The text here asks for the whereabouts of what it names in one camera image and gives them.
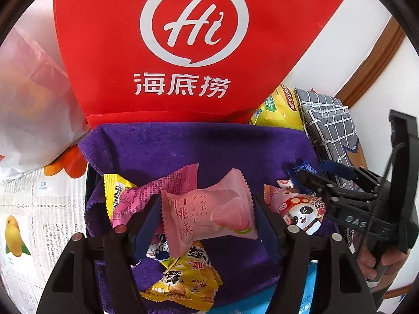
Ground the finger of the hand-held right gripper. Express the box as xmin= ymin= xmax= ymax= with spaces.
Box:
xmin=295 ymin=169 xmax=378 ymax=204
xmin=322 ymin=161 xmax=385 ymax=188

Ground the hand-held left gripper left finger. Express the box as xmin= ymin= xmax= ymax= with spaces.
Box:
xmin=42 ymin=197 xmax=163 ymax=314

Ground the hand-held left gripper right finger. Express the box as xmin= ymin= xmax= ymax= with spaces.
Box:
xmin=253 ymin=195 xmax=378 ymax=314

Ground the panda mushroom snack packet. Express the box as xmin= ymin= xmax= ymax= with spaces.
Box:
xmin=264 ymin=185 xmax=328 ymax=235

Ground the small dark blue packet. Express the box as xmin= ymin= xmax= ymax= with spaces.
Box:
xmin=287 ymin=161 xmax=319 ymax=192

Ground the large magenta yellow snack packet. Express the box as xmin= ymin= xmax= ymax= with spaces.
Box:
xmin=104 ymin=164 xmax=200 ymax=229

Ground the pale pink peach packet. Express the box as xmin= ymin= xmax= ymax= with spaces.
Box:
xmin=160 ymin=168 xmax=257 ymax=257

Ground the purple fabric bin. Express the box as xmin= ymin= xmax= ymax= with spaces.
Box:
xmin=79 ymin=122 xmax=339 ymax=314

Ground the person's right hand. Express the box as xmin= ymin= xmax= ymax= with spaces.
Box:
xmin=358 ymin=245 xmax=409 ymax=289

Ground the blue white snack packet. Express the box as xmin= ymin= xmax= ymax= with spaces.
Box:
xmin=144 ymin=234 xmax=179 ymax=262

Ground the grey checked fabric bag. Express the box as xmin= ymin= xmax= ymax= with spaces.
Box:
xmin=295 ymin=87 xmax=361 ymax=192

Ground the yellow biscuit packet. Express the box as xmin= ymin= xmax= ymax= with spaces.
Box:
xmin=140 ymin=240 xmax=223 ymax=311

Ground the yellow chip bag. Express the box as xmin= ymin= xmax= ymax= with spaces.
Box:
xmin=249 ymin=84 xmax=305 ymax=131

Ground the white plastic shopping bag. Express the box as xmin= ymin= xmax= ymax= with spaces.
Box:
xmin=0 ymin=26 xmax=90 ymax=184

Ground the red paper bag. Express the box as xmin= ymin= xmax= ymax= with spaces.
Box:
xmin=52 ymin=0 xmax=353 ymax=128

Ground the wooden door frame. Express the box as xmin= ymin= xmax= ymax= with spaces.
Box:
xmin=334 ymin=16 xmax=406 ymax=107

